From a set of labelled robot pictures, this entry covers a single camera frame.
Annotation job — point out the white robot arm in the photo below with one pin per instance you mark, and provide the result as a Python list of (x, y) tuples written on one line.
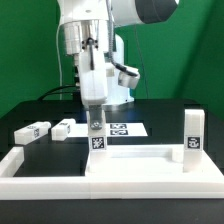
[(88, 27)]

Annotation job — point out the sheet with fiducial markers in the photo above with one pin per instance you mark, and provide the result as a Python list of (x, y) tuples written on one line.
[(113, 130)]

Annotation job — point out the white desk top tray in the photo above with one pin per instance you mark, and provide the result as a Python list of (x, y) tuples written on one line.
[(146, 160)]

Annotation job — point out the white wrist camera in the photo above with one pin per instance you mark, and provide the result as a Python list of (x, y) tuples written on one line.
[(129, 78)]

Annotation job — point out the white U-shaped frame fence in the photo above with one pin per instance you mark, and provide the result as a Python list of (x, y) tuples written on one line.
[(102, 187)]

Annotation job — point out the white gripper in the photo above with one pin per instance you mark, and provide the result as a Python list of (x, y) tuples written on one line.
[(93, 83)]

